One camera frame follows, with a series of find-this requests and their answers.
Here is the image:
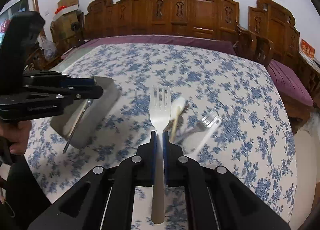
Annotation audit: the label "light wooden chopstick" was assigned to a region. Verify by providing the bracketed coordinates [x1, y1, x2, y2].
[170, 106, 181, 142]

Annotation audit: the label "steel fork with slim handle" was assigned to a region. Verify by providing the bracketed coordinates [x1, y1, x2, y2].
[173, 111, 220, 143]

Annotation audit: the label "white ceramic spoon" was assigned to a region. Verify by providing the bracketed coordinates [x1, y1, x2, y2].
[170, 96, 186, 121]

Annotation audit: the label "person's left hand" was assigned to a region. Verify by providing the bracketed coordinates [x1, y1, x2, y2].
[1, 121, 32, 155]

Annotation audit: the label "steel utensil in tray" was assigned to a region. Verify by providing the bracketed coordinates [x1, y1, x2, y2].
[62, 99, 93, 154]

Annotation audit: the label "grey metal utensil tray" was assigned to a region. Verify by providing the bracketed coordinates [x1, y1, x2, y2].
[50, 76, 121, 149]

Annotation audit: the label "stacked cardboard boxes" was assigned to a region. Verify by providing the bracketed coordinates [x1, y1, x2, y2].
[50, 0, 82, 51]

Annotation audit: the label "blue floral tablecloth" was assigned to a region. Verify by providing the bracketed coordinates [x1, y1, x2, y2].
[25, 44, 297, 222]

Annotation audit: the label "purple sofa cushion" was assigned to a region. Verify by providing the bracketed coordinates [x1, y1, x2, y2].
[61, 34, 236, 60]

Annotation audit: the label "carved wooden sofa back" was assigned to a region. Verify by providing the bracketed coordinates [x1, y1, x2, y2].
[84, 0, 239, 43]

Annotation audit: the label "purple seat cushion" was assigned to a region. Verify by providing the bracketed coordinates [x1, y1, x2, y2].
[267, 59, 313, 106]

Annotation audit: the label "carved wooden armchair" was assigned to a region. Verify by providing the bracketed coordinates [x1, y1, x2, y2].
[234, 0, 300, 69]

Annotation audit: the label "red sign plaque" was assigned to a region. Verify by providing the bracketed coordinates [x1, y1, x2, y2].
[299, 39, 315, 59]

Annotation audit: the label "window with frame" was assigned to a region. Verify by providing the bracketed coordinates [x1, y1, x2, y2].
[0, 0, 34, 43]

